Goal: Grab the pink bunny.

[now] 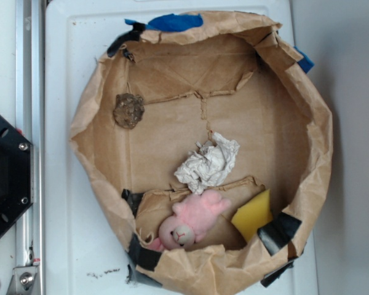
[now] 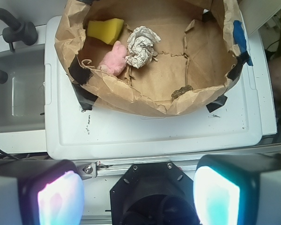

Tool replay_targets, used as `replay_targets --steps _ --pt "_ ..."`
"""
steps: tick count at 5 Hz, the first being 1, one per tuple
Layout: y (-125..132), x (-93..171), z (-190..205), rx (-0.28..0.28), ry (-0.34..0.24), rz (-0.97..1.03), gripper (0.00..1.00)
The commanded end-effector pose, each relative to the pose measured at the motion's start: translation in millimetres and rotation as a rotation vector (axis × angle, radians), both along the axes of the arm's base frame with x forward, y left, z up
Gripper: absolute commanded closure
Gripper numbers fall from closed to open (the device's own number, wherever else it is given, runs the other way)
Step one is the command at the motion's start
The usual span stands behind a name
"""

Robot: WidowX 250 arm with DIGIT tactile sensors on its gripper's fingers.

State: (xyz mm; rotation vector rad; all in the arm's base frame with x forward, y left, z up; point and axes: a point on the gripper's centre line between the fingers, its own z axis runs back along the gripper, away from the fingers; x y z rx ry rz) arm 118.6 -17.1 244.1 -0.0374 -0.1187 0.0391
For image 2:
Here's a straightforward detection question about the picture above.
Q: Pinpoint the brown dirt clump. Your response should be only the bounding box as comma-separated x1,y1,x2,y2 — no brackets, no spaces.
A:
171,85,193,99

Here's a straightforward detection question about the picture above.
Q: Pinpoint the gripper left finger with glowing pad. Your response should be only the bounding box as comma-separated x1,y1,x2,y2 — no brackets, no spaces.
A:
0,159,84,225

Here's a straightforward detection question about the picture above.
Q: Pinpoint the yellow sponge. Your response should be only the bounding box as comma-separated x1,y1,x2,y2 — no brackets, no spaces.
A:
86,18,124,45

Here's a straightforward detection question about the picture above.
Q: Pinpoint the crumpled white paper ball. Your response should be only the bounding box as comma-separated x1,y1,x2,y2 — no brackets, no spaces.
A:
125,26,161,69

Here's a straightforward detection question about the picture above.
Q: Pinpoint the white sink basin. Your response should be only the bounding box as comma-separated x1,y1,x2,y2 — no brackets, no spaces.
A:
0,45,45,133

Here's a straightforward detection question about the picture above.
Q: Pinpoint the aluminium rail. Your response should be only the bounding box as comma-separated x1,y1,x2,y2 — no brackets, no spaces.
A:
74,157,202,181

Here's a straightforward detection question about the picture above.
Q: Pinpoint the blue tape piece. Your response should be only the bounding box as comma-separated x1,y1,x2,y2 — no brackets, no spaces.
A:
233,20,253,67

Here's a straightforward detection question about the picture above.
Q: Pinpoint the black faucet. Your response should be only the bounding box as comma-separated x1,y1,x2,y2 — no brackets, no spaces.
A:
0,7,39,84

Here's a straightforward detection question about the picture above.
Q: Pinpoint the brown paper bag tray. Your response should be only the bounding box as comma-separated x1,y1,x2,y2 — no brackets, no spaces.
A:
55,0,246,117

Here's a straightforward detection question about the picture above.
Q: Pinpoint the pink plush bunny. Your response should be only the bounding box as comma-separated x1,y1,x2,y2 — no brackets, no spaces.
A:
97,41,127,76

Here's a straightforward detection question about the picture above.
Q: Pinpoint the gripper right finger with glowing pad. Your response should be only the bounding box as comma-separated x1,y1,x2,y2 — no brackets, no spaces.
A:
193,153,281,225

